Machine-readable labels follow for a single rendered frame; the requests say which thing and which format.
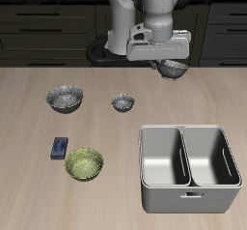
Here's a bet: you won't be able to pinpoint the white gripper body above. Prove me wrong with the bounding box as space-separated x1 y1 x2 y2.
125 29 193 62

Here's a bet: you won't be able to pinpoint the middle-sized black bowl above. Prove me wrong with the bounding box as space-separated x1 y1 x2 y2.
156 59 190 81

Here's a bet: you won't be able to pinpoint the small black bowl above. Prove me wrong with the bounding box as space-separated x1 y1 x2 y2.
110 93 136 114

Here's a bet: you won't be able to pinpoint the large black bowl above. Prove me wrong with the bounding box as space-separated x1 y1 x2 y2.
45 84 85 115

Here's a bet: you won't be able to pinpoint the green bowl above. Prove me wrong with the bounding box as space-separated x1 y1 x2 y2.
64 147 105 183

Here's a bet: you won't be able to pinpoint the dark kitchen cupboards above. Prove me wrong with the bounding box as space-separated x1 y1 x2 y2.
0 0 247 69

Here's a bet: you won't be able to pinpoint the white two-bin basket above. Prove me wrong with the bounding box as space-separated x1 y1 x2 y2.
137 124 244 216

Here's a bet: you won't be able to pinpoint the small dark blue box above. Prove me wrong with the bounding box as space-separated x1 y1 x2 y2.
49 136 69 161

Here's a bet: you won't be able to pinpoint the flat black base plate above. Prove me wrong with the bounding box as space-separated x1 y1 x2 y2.
85 35 156 69

